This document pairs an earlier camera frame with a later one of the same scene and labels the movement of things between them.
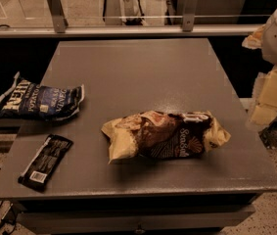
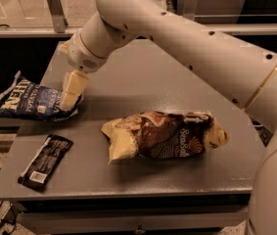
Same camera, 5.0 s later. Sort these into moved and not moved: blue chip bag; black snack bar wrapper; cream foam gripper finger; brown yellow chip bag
Moved: cream foam gripper finger
Not moved: blue chip bag; black snack bar wrapper; brown yellow chip bag
